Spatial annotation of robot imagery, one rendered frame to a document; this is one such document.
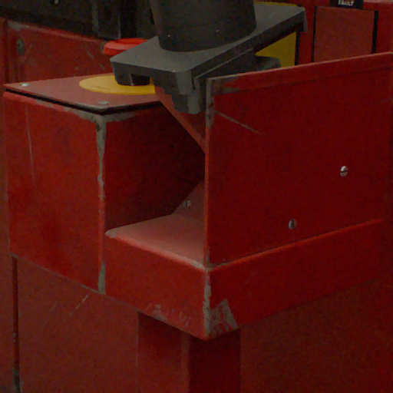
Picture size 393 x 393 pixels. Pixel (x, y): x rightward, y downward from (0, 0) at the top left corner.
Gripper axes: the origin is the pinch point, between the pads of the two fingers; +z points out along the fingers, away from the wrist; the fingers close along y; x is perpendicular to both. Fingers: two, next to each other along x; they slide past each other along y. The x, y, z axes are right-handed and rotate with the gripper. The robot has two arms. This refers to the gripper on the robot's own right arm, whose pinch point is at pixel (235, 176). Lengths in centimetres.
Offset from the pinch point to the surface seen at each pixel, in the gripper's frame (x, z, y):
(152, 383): 6.2, 14.5, -5.7
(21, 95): 13.1, -5.6, -5.3
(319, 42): 0.9, -4.8, 10.1
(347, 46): -1.3, -4.8, 10.1
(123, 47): 9.1, -7.2, 0.6
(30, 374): 56, 43, 10
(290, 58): 3.4, -3.6, 9.7
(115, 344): 37, 33, 11
